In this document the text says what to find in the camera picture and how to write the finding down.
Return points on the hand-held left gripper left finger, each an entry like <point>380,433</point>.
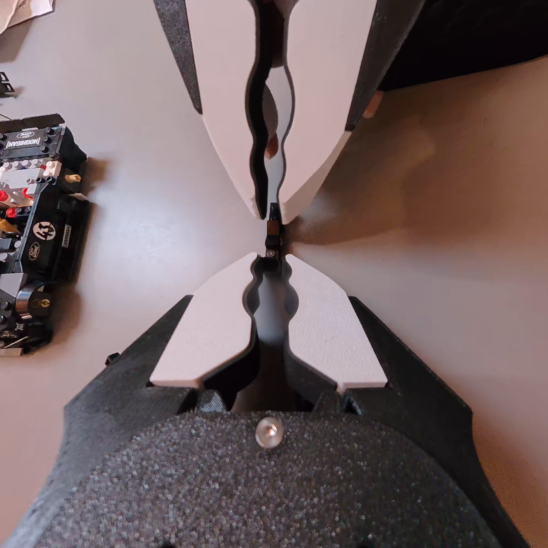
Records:
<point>210,330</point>

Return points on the black lego car model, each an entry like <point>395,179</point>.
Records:
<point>34,240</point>

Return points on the white sticker sheet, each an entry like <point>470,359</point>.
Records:
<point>21,13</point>

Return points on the small black lego piece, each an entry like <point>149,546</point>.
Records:
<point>6,83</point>
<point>112,357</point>

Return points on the person's right hand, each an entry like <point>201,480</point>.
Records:
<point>372,104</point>

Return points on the long black lego plate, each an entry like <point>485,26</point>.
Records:
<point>273,240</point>

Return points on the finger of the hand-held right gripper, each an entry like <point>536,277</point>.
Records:
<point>330,86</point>
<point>223,86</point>

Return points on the black mesh pad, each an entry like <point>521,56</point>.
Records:
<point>471,38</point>

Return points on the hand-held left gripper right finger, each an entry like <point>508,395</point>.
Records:
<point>336,332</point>

